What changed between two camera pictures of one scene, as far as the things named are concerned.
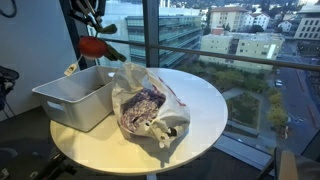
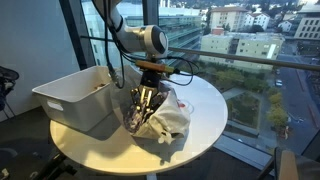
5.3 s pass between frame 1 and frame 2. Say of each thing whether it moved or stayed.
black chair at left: stayed
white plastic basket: stayed
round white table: stayed
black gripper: moved
